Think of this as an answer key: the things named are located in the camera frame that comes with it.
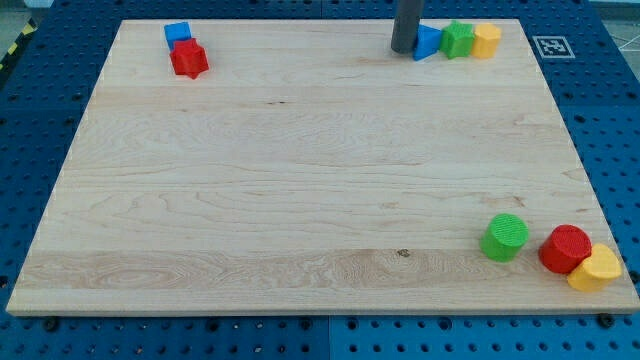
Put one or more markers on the green star block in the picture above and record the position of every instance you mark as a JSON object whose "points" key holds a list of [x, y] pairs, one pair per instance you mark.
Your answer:
{"points": [[457, 39]]}

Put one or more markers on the yellow heart block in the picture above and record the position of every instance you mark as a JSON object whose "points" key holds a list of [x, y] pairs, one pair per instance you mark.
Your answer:
{"points": [[597, 271]]}

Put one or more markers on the grey cylindrical pointer rod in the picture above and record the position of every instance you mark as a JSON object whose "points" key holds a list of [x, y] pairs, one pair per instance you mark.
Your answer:
{"points": [[406, 23]]}

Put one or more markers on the white fiducial marker tag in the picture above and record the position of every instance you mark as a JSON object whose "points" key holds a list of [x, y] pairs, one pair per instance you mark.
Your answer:
{"points": [[553, 47]]}

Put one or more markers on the red star block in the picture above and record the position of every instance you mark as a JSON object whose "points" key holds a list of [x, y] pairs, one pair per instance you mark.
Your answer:
{"points": [[189, 58]]}

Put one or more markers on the blue triangle block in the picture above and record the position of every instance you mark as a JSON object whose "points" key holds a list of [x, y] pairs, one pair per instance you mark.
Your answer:
{"points": [[427, 42]]}

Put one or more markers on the large wooden board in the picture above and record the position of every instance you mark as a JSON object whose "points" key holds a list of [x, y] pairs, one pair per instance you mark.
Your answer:
{"points": [[310, 171]]}

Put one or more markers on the green cylinder block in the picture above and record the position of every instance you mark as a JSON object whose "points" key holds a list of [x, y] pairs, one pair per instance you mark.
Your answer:
{"points": [[504, 237]]}

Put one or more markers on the blue cube block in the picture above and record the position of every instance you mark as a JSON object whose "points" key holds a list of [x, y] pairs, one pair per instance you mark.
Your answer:
{"points": [[179, 31]]}

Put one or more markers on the yellow hexagon block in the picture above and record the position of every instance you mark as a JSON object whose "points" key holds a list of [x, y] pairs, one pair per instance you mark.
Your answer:
{"points": [[487, 37]]}

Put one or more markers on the red cylinder block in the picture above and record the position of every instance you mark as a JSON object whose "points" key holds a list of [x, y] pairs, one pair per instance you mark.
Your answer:
{"points": [[564, 249]]}

